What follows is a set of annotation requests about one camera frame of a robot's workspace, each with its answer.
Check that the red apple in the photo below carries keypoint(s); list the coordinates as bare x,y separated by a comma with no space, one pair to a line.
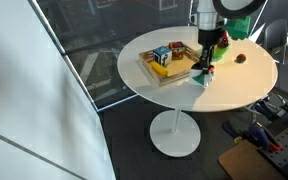
224,40

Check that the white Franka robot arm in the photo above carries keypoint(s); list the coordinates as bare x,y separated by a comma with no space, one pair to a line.
224,6

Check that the brown cork board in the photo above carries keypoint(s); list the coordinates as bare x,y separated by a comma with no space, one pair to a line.
244,163

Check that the small red fruit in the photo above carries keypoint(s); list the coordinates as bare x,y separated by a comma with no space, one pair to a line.
240,58

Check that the grey chair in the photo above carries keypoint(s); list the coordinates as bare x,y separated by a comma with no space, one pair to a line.
275,36

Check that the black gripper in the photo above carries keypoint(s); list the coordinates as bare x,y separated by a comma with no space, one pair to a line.
210,43

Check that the white red green cube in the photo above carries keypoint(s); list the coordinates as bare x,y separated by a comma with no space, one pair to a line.
200,78

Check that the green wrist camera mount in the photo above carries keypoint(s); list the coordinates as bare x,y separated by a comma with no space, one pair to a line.
238,28

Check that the white table pedestal base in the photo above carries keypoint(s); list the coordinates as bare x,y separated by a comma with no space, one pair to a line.
175,133

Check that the wooden tray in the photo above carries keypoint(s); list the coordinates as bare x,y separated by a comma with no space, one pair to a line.
174,71

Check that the green bowl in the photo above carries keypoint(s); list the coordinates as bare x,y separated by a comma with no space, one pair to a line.
222,52

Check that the blue white picture cube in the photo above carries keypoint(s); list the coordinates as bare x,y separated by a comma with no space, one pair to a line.
162,56

